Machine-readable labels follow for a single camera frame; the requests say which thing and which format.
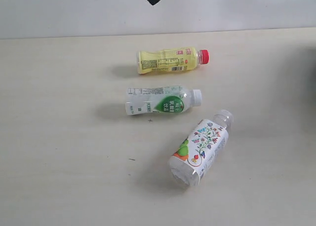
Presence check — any green label drink bottle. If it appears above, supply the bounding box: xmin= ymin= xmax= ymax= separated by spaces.
xmin=125 ymin=85 xmax=202 ymax=115

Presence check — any yellow drink bottle red cap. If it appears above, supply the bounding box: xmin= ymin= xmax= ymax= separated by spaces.
xmin=137 ymin=46 xmax=210 ymax=75

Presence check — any floral label clear bottle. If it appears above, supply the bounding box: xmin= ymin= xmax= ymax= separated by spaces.
xmin=168 ymin=110 xmax=234 ymax=188

